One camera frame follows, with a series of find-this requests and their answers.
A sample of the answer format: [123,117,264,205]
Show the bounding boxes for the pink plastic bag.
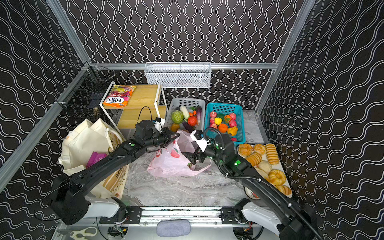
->
[147,130,212,178]

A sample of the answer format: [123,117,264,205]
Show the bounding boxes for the orange mandarin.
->
[218,124,228,134]

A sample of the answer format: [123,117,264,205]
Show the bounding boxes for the yellow lemon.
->
[214,117,223,126]

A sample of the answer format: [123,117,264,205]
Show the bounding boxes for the yellow orange pear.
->
[227,126,239,137]

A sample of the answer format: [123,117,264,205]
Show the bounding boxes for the magenta Lot 100 candy bag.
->
[86,152,108,168]

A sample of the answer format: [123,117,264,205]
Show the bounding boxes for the cream canvas tote bag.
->
[59,119,129,199]

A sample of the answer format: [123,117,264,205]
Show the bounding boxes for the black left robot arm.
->
[49,120,180,226]

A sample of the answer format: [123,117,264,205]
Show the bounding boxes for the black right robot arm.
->
[184,128,322,240]

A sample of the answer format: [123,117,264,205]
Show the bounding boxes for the yellow pumpkin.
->
[170,123,180,133]

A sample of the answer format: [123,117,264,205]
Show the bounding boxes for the purple eggplant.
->
[182,121,195,134]

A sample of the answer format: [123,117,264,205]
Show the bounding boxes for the green cabbage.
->
[171,110,184,125]

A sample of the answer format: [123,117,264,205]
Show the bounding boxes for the red tomato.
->
[188,116,198,127]

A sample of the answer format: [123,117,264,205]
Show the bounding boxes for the white radish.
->
[180,106,190,120]

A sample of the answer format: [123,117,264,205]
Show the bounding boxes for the grey white plastic basket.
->
[164,98,206,133]

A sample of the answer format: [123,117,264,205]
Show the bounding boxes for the red apple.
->
[210,111,217,118]
[229,120,237,128]
[210,123,218,129]
[229,113,237,120]

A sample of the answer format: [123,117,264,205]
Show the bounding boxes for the orange with green leaves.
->
[224,115,232,124]

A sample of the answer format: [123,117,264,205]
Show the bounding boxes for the teal plastic basket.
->
[204,103,246,145]

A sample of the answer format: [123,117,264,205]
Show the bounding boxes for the orange Fox's candy bag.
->
[103,85,137,108]

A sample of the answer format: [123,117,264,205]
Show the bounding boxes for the tray of breads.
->
[237,144,293,198]

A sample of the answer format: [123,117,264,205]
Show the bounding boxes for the grey foam pad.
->
[156,220,191,237]

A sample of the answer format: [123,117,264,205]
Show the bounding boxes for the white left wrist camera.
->
[153,118,165,132]

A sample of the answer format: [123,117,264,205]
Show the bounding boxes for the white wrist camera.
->
[190,130,209,152]
[153,118,165,132]

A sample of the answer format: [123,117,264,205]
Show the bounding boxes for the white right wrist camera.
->
[190,130,209,152]

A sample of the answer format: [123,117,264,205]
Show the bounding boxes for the white wire mesh wall basket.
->
[145,62,212,89]

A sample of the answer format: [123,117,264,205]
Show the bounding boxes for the aluminium linear rail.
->
[98,205,301,227]

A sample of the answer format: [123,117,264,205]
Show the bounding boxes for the white handled scissors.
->
[69,227,98,240]

